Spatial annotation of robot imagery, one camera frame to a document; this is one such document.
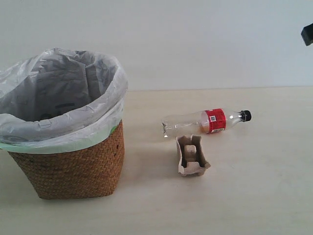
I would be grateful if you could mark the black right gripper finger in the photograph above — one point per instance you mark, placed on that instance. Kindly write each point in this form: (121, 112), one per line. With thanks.
(307, 34)

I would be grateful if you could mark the clear bottle red label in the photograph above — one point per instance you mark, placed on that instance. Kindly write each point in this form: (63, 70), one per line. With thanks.
(203, 122)

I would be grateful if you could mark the brown cardboard egg carton piece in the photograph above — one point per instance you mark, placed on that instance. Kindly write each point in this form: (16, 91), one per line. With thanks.
(192, 160)

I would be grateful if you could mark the woven brown wicker basket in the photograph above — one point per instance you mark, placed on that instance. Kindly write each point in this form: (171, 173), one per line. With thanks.
(87, 173)

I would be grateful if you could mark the white plastic bin liner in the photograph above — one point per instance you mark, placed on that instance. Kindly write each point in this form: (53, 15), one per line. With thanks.
(60, 101)

